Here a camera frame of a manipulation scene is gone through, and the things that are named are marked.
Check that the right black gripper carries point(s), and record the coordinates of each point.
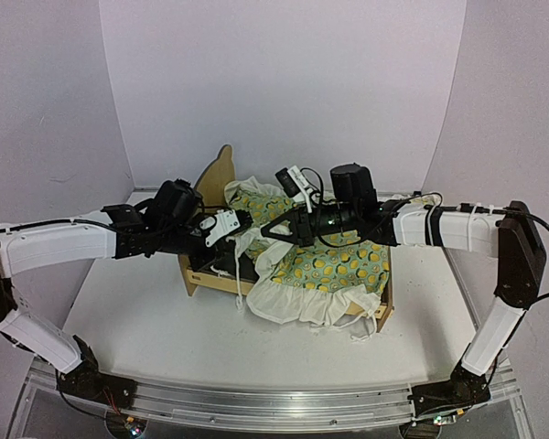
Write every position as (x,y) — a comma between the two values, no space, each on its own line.
(302,228)

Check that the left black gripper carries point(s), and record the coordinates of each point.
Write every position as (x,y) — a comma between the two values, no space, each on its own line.
(209,258)

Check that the wooden pet bed frame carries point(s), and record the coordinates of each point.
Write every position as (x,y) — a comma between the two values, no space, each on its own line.
(211,185)

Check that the lemon print ruffled mattress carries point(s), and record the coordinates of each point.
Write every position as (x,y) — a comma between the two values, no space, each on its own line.
(336,282)

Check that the small lemon print pillow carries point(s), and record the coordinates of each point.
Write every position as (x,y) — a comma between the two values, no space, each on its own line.
(432,198)

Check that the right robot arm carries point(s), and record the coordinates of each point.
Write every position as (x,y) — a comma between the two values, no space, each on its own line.
(509,234)

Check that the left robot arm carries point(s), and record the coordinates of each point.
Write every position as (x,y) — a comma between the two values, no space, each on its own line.
(175,220)

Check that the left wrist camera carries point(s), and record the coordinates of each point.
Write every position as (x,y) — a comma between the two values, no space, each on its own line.
(224,223)

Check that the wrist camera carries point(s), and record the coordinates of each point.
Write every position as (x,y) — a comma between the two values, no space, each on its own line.
(295,185)
(224,223)

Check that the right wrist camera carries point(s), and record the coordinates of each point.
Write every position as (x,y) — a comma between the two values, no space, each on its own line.
(295,185)

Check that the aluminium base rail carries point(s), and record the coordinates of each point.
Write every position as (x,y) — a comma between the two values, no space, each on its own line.
(42,410)

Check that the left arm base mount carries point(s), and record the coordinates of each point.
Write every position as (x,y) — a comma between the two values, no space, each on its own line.
(87,382)

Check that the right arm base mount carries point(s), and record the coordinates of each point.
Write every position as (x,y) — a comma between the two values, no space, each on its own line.
(462,390)

